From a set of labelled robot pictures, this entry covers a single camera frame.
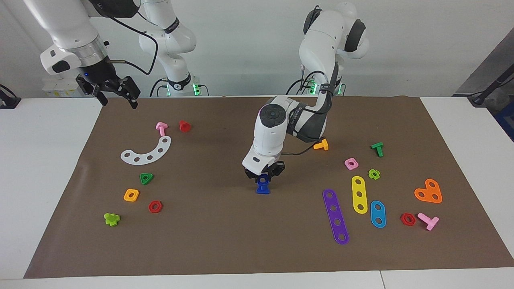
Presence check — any white power strip box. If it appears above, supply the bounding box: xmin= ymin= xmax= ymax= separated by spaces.
xmin=42 ymin=77 xmax=87 ymax=98

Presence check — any brown table mat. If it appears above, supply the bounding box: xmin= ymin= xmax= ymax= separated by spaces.
xmin=23 ymin=96 xmax=514 ymax=279

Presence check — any white curved plastic strip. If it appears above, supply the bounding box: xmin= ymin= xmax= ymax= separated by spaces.
xmin=120 ymin=136 xmax=172 ymax=165

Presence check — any purple four-hole plastic strip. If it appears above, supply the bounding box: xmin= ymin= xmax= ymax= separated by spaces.
xmin=322 ymin=189 xmax=350 ymax=245

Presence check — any yellow three-hole plastic strip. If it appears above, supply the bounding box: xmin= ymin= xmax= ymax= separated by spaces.
xmin=351 ymin=175 xmax=368 ymax=214

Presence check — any black clamp on table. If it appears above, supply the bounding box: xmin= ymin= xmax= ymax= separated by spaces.
xmin=0 ymin=83 xmax=21 ymax=110

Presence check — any blue two-hole plastic strip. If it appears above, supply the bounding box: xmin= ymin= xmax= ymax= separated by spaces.
xmin=370 ymin=200 xmax=386 ymax=229

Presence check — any orange heart-shaped plastic plate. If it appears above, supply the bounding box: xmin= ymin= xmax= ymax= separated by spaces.
xmin=414 ymin=179 xmax=443 ymax=204

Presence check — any blue crate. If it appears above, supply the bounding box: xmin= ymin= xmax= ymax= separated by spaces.
xmin=496 ymin=102 xmax=514 ymax=141

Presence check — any black base cable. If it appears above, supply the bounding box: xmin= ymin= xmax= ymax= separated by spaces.
xmin=149 ymin=77 xmax=169 ymax=98
xmin=286 ymin=77 xmax=318 ymax=96

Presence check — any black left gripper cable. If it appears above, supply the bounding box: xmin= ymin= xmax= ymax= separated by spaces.
xmin=281 ymin=60 xmax=342 ymax=156

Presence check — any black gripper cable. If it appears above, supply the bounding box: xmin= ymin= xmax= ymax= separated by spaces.
xmin=281 ymin=60 xmax=342 ymax=156
xmin=106 ymin=14 xmax=158 ymax=76

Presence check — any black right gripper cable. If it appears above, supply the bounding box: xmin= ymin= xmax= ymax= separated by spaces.
xmin=106 ymin=14 xmax=158 ymax=76

